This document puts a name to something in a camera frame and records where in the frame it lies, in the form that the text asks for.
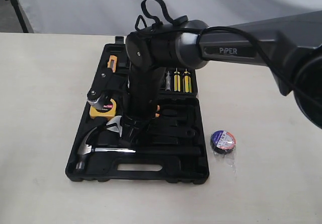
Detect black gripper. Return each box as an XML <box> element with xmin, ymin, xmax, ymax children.
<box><xmin>120</xmin><ymin>65</ymin><xmax>161</xmax><ymax>146</ymax></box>

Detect black stand pole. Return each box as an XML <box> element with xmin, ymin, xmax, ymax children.
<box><xmin>5</xmin><ymin>0</ymin><xmax>30</xmax><ymax>33</ymax></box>

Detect black plastic tool case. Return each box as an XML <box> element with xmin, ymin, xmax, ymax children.
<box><xmin>65</xmin><ymin>36</ymin><xmax>209</xmax><ymax>184</ymax></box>

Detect silver adjustable wrench black handle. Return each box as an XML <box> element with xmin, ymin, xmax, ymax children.
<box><xmin>104</xmin><ymin>116</ymin><xmax>200</xmax><ymax>138</ymax></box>

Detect yellow utility knife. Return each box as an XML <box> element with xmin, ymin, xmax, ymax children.
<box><xmin>107</xmin><ymin>55</ymin><xmax>118</xmax><ymax>73</ymax></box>

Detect claw hammer black handle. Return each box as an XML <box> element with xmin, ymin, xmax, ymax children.
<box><xmin>75</xmin><ymin>127</ymin><xmax>201</xmax><ymax>171</ymax></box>

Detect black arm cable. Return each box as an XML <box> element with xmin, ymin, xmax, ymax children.
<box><xmin>135</xmin><ymin>0</ymin><xmax>322</xmax><ymax>104</ymax></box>

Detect black electrical tape roll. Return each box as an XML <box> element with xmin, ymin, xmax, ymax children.
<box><xmin>209</xmin><ymin>130</ymin><xmax>238</xmax><ymax>174</ymax></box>

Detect yellow black screwdriver left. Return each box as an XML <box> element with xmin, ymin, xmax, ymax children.
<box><xmin>174</xmin><ymin>68</ymin><xmax>181</xmax><ymax>92</ymax></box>

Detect clear tester screwdriver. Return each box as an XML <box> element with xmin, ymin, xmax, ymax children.
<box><xmin>165</xmin><ymin>71</ymin><xmax>171</xmax><ymax>91</ymax></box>

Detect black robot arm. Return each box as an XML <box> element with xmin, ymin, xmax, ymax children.
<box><xmin>122</xmin><ymin>11</ymin><xmax>321</xmax><ymax>143</ymax></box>

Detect yellow black screwdriver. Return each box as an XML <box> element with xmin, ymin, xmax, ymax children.
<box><xmin>174</xmin><ymin>68</ymin><xmax>181</xmax><ymax>92</ymax></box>
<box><xmin>183</xmin><ymin>69</ymin><xmax>192</xmax><ymax>93</ymax></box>

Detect yellow black screwdriver right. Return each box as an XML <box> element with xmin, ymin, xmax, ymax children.
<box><xmin>183</xmin><ymin>69</ymin><xmax>192</xmax><ymax>93</ymax></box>

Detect orange handled pliers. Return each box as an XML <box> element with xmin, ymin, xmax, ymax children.
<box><xmin>155</xmin><ymin>105</ymin><xmax>160</xmax><ymax>118</ymax></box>

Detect yellow tape measure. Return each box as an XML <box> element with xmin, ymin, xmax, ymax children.
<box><xmin>89</xmin><ymin>99</ymin><xmax>117</xmax><ymax>120</ymax></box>

